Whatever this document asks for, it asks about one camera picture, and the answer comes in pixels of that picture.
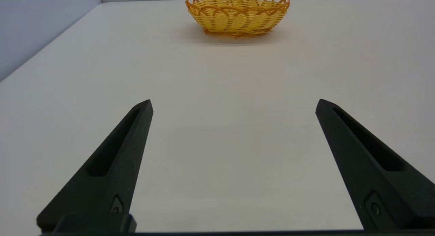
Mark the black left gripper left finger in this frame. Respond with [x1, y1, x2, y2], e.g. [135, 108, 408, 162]
[36, 100, 154, 234]

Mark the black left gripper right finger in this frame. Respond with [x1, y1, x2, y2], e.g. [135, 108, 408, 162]
[315, 99, 435, 231]

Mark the yellow woven wicker basket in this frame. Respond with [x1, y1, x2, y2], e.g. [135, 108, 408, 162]
[185, 0, 291, 38]

